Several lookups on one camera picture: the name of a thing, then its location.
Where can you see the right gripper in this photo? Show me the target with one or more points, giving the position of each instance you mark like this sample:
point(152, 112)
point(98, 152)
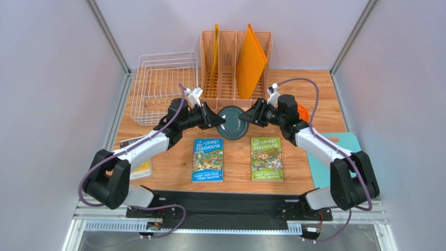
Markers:
point(259, 114)

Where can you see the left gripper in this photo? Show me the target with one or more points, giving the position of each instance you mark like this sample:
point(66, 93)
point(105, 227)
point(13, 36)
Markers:
point(210, 119)

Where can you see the black plate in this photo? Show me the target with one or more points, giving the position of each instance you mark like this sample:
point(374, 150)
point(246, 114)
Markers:
point(234, 128)

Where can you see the orange plate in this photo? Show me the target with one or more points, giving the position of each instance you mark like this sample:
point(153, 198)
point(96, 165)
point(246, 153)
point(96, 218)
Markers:
point(303, 113)

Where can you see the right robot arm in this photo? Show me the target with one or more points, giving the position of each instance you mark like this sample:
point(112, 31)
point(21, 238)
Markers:
point(352, 180)

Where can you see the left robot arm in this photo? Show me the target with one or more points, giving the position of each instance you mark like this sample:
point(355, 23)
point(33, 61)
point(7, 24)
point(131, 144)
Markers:
point(107, 183)

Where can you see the blue treehouse book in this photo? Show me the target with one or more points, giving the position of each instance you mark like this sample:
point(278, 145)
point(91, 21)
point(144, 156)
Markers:
point(208, 160)

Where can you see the green treehouse book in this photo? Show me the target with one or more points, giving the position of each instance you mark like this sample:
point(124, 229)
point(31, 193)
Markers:
point(266, 159)

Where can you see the pink plastic file organizer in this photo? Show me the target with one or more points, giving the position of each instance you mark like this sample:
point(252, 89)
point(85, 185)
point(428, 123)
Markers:
point(218, 79)

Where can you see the thin orange folder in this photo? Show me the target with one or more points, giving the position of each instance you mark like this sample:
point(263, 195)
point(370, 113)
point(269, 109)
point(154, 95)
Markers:
point(214, 59)

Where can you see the large orange folder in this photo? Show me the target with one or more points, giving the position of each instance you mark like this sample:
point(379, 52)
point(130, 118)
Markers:
point(251, 64)

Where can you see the yellow book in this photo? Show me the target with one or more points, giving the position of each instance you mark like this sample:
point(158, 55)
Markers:
point(142, 171)

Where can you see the teal cutting board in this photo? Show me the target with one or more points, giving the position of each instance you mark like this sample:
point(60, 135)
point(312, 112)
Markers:
point(320, 173)

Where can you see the black base mat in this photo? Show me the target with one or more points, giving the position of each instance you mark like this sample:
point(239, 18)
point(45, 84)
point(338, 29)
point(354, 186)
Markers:
point(228, 211)

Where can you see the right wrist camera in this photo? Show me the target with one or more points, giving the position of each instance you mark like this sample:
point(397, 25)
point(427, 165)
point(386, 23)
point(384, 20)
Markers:
point(273, 94)

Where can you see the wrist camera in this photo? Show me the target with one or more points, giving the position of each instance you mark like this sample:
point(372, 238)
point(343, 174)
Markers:
point(273, 94)
point(193, 96)

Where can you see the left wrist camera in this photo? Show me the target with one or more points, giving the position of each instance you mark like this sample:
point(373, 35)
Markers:
point(193, 96)

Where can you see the white wire dish rack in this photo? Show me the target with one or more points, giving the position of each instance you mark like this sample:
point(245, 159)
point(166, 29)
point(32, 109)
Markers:
point(157, 82)

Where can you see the aluminium frame rail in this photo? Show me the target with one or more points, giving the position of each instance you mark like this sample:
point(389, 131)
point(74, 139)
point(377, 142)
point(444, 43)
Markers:
point(102, 219)

